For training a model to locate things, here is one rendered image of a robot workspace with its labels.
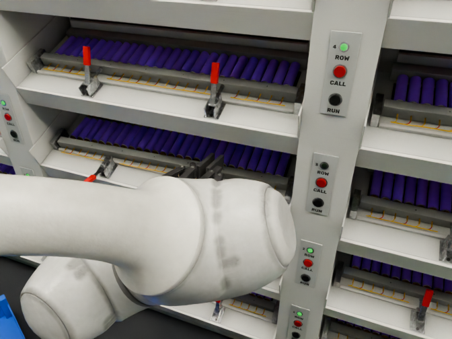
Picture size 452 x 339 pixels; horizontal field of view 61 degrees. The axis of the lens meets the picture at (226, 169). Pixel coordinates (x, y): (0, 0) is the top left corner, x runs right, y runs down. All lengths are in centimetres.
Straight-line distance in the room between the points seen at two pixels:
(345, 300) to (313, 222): 23
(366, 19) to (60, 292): 48
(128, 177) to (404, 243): 58
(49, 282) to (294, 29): 45
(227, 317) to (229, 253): 76
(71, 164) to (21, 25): 31
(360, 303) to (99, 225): 70
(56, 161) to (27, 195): 73
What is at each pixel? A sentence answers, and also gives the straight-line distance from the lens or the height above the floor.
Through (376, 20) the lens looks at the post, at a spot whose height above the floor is 86.
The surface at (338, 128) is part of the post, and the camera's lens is 62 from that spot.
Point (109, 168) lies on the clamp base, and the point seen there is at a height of 51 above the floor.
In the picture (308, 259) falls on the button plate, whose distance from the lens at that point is 79.
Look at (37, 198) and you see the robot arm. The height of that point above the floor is 83.
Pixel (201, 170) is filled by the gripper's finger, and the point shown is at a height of 59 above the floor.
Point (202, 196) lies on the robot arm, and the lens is 33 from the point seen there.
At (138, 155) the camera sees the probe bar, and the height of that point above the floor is 53.
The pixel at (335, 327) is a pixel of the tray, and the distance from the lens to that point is 104.
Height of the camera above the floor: 98
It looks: 33 degrees down
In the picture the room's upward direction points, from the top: straight up
